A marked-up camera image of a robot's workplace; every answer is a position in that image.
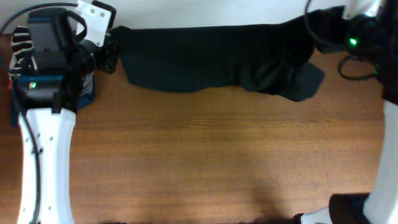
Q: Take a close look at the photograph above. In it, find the navy blue folded garment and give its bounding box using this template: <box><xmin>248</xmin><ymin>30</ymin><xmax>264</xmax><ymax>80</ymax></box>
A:
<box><xmin>10</xmin><ymin>88</ymin><xmax>95</xmax><ymax>128</ymax></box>

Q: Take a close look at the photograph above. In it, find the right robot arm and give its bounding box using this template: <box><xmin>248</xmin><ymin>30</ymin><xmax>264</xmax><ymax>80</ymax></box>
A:
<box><xmin>292</xmin><ymin>1</ymin><xmax>397</xmax><ymax>223</ymax></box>

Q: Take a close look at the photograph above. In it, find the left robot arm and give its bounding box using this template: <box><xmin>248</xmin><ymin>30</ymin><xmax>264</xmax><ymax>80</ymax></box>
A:
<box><xmin>12</xmin><ymin>1</ymin><xmax>118</xmax><ymax>223</ymax></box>

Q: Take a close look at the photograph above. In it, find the grey folded garment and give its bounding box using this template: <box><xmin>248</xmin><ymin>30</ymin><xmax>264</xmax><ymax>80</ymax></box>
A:
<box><xmin>80</xmin><ymin>72</ymin><xmax>94</xmax><ymax>96</ymax></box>

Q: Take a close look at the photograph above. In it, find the right black cable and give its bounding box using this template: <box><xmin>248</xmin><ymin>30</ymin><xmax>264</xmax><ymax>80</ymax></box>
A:
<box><xmin>303</xmin><ymin>0</ymin><xmax>379</xmax><ymax>81</ymax></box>

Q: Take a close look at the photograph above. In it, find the red folded garment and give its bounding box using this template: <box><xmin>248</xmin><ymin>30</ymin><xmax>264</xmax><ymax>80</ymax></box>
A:
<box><xmin>8</xmin><ymin>80</ymin><xmax>13</xmax><ymax>90</ymax></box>

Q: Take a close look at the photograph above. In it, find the black cable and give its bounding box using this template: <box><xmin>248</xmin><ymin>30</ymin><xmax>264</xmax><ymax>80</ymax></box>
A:
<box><xmin>303</xmin><ymin>0</ymin><xmax>379</xmax><ymax>81</ymax></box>
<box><xmin>0</xmin><ymin>2</ymin><xmax>78</xmax><ymax>224</ymax></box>

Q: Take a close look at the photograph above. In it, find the left black cable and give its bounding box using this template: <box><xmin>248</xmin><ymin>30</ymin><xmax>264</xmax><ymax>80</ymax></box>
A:
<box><xmin>0</xmin><ymin>2</ymin><xmax>78</xmax><ymax>224</ymax></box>

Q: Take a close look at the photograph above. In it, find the black t-shirt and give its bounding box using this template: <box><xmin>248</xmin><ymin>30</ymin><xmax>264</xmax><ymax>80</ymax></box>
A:
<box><xmin>111</xmin><ymin>6</ymin><xmax>345</xmax><ymax>102</ymax></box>

